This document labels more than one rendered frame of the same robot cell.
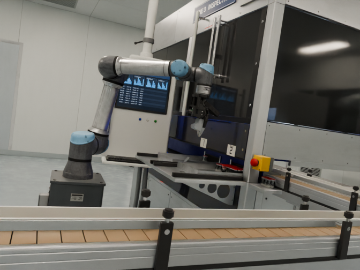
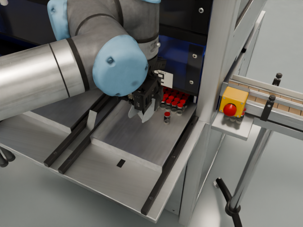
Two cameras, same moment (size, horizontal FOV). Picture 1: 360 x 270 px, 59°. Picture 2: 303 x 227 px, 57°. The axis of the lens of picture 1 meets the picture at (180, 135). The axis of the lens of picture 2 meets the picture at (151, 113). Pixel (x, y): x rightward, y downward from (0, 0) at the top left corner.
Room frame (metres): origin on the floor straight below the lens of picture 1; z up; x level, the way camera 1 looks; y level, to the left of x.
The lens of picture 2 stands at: (1.24, 0.21, 1.61)
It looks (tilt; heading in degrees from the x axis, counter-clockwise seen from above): 45 degrees down; 321
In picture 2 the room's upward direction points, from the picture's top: straight up
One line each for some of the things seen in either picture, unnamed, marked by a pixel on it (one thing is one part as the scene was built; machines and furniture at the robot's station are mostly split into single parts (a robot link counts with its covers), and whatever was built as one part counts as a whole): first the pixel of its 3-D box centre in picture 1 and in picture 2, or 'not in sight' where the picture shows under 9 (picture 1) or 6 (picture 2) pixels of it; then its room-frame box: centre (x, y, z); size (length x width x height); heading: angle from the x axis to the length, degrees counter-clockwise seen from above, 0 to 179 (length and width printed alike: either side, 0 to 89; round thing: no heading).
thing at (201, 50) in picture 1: (202, 72); not in sight; (2.30, -0.10, 1.51); 0.47 x 0.01 x 0.59; 24
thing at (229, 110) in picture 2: (254, 162); (230, 109); (1.57, -0.38, 0.99); 0.04 x 0.04 x 0.04; 24
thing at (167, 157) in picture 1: (188, 159); (71, 90); (2.08, -0.08, 0.90); 0.34 x 0.26 x 0.04; 114
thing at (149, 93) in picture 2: (199, 106); (139, 78); (1.63, -0.08, 1.23); 0.09 x 0.08 x 0.12; 115
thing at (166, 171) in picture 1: (189, 168); (98, 121); (1.90, -0.08, 0.87); 0.70 x 0.48 x 0.02; 24
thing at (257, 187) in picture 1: (267, 188); (234, 120); (1.59, -0.47, 0.87); 0.14 x 0.13 x 0.02; 114
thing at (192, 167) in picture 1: (214, 170); (149, 119); (1.77, -0.22, 0.90); 0.34 x 0.26 x 0.04; 114
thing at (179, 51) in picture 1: (173, 76); not in sight; (2.79, 0.12, 1.51); 0.49 x 0.01 x 0.59; 24
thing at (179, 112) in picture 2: (227, 170); (160, 102); (1.81, -0.30, 0.90); 0.18 x 0.02 x 0.05; 24
